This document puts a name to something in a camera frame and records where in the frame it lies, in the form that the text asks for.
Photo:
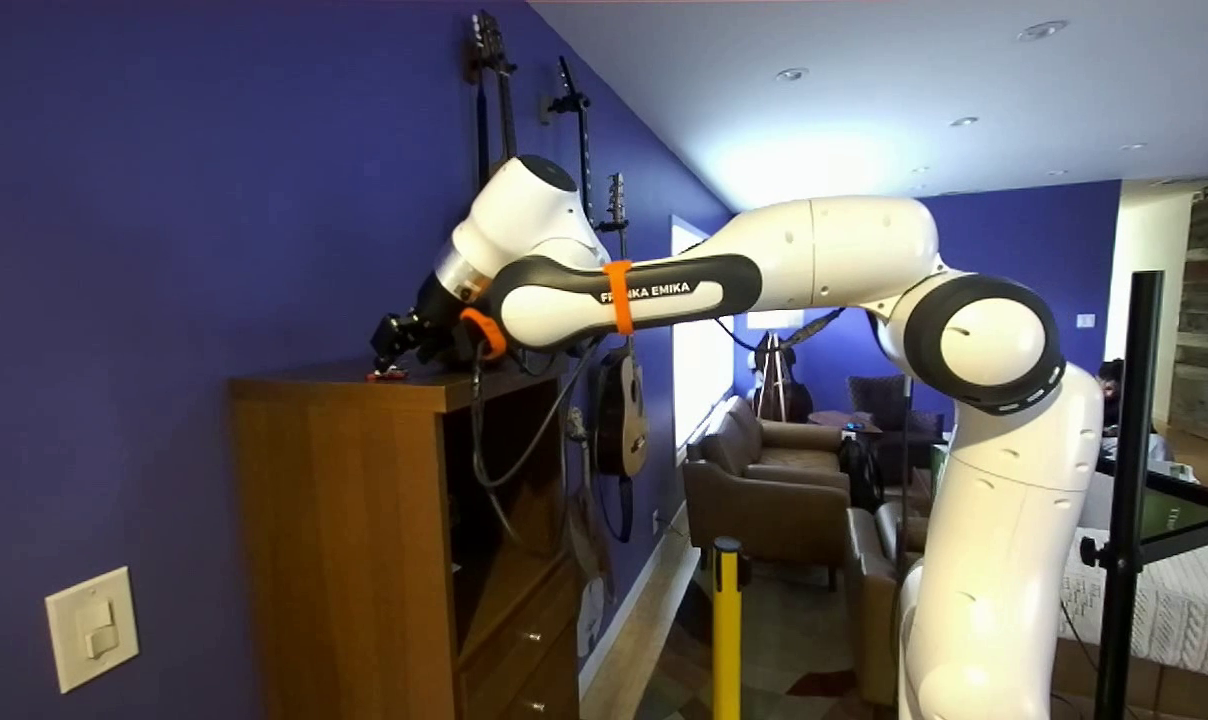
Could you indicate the tan mandolin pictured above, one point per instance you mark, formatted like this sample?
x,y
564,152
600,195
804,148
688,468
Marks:
x,y
486,55

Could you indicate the tan sofa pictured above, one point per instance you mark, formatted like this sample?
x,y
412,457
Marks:
x,y
876,603

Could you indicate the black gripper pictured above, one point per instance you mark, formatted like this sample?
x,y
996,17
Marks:
x,y
434,325

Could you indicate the cream light switch plate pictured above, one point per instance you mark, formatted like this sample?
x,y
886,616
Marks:
x,y
91,631

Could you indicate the dark armchair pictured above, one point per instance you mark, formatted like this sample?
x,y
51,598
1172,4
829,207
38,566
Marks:
x,y
876,402

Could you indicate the recessed ceiling light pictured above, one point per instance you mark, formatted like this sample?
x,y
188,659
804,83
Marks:
x,y
1046,26
789,72

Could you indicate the black tripod stand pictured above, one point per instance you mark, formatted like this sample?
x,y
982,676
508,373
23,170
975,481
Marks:
x,y
1126,465

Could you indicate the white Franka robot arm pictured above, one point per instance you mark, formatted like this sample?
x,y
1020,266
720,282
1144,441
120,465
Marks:
x,y
1004,534

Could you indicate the white knitted blanket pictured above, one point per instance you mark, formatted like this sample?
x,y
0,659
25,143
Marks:
x,y
1188,612

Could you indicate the brown leather sofa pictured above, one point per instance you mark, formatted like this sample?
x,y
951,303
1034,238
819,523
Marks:
x,y
764,502

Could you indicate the wooden tripod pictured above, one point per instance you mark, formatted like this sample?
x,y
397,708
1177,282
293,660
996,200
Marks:
x,y
778,380

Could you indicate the brown hanging guitar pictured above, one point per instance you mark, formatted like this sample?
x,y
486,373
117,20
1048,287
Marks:
x,y
621,412

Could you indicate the yellow pole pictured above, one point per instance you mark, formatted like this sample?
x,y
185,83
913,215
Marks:
x,y
726,640

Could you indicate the brown wooden shelf cabinet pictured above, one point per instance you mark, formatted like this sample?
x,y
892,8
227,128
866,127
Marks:
x,y
338,534

